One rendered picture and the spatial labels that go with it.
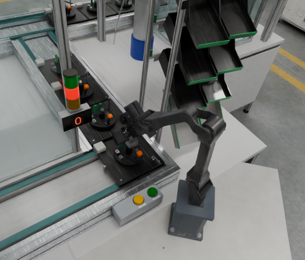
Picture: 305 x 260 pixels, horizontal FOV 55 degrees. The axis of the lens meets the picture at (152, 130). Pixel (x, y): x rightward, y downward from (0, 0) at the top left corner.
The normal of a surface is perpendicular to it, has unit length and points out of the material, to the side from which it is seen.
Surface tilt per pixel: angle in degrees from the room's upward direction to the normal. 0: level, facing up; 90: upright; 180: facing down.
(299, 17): 90
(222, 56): 25
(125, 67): 0
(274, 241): 0
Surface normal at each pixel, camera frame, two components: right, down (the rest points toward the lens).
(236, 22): 0.27, -0.33
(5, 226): 0.11, -0.68
